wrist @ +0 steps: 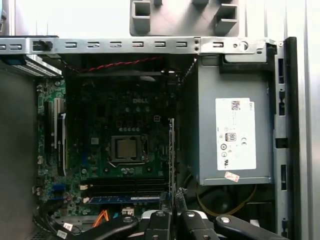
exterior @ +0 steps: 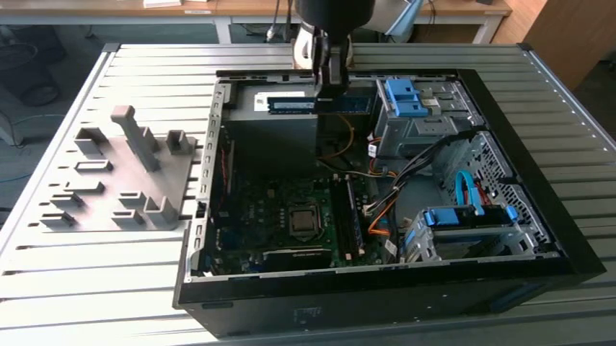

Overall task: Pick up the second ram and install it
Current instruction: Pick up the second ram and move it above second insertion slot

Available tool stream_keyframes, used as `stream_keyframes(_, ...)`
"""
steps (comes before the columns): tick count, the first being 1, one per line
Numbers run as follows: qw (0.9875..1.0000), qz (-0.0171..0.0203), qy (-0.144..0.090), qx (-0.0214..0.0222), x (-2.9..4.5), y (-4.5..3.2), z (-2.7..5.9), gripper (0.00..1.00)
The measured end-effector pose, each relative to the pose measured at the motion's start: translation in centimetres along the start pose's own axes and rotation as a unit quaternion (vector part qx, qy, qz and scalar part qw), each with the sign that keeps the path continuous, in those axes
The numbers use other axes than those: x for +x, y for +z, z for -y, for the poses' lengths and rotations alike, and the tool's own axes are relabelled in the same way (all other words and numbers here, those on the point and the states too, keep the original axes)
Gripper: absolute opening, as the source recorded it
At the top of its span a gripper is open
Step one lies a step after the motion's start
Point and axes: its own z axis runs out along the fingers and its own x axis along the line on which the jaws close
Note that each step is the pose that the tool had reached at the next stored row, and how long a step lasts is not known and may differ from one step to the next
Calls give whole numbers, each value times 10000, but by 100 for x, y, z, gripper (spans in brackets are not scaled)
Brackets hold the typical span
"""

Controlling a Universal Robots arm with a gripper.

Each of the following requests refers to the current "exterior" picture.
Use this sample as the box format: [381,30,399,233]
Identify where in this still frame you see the red wire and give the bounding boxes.
[219,147,230,213]

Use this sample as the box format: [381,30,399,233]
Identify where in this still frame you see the black bin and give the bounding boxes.
[0,25,68,107]

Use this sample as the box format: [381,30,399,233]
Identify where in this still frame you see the orange wire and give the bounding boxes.
[367,212,394,237]

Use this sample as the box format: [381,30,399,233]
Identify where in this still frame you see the grey parts rack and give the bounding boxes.
[28,105,198,237]

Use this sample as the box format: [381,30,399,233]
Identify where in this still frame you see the RAM stick with white label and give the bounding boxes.
[266,92,373,116]

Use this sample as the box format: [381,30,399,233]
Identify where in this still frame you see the yellow wire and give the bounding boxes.
[319,114,355,159]

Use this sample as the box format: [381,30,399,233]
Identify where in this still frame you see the black wire bundle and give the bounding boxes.
[391,133,470,192]

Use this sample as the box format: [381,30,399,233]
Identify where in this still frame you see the grey metal disk bay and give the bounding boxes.
[401,216,549,262]

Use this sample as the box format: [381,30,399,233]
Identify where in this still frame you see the black graphics card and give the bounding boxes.
[262,247,333,271]

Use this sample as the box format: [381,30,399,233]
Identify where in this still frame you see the brown wooden cabinet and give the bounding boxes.
[521,0,616,91]

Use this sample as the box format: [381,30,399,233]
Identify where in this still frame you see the black PC case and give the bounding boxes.
[171,67,606,340]

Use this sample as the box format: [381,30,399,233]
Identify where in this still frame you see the wooden desk white frame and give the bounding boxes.
[0,0,512,44]

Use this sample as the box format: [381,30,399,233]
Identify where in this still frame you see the grey power supply unit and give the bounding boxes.
[222,84,322,177]

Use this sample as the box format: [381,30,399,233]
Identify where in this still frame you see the blue flat data wire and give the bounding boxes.
[453,169,485,217]

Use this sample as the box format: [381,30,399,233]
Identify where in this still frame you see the blue disk carrier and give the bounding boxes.
[383,78,430,118]

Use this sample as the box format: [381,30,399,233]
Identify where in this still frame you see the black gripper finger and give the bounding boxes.
[316,34,351,101]
[311,29,333,97]

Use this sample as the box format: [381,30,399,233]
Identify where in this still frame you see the grey metal drive cage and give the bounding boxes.
[373,77,485,159]

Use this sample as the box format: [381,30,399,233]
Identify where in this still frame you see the green motherboard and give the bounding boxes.
[206,172,401,275]

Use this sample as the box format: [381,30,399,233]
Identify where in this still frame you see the CPU with silver top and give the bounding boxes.
[287,205,322,235]

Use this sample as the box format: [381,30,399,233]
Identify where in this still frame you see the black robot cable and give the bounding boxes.
[267,0,294,40]

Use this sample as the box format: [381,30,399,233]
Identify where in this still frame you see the hard disk in blue carrier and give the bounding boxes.
[422,205,518,230]

